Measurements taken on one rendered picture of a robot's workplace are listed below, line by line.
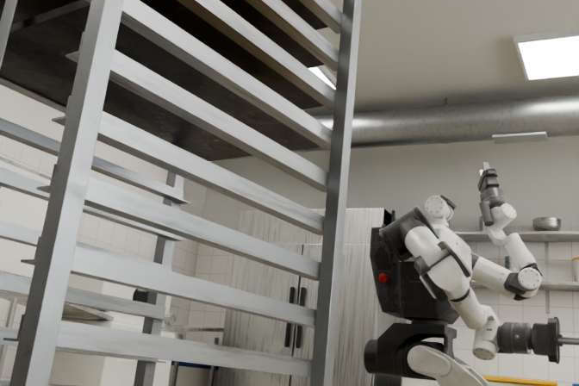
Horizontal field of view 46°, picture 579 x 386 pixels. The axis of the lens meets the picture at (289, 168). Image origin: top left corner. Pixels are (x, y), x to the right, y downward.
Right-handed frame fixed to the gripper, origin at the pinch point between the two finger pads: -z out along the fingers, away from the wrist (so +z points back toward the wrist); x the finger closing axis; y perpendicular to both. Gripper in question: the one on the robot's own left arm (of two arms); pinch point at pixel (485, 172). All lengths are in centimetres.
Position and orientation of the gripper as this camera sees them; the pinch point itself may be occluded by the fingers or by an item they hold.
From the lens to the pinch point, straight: 279.2
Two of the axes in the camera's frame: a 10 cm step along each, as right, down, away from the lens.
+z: 0.4, 7.7, -6.4
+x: 0.1, -6.4, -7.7
